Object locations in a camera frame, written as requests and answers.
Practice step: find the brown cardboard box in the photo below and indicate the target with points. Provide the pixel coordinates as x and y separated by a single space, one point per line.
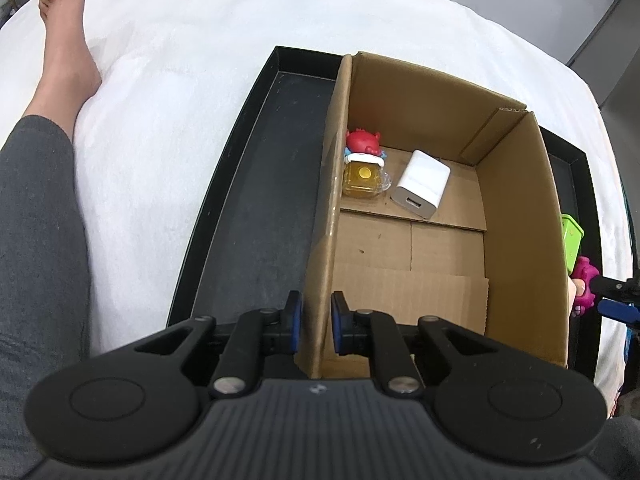
491 259

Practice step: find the red figurine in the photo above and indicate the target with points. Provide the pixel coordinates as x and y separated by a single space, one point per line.
364 174

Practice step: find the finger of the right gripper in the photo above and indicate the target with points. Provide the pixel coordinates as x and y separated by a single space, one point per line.
615 289
628 314

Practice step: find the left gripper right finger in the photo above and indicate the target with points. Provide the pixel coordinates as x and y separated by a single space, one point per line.
375 335

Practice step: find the white usb charger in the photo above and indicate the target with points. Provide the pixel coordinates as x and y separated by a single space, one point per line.
421 185

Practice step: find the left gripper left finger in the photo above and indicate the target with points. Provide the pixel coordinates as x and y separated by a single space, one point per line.
261 344

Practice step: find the white blanket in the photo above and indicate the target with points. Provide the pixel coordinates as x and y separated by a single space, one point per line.
175 76

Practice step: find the black shallow tray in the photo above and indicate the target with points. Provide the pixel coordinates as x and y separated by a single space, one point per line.
275 219

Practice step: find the pink plastic toy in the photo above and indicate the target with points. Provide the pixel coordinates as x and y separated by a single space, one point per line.
584 272

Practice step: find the person's bare foot and leg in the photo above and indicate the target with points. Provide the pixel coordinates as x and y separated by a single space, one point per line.
45 274

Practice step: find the green tin box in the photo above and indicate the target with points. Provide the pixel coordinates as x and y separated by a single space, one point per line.
572 234

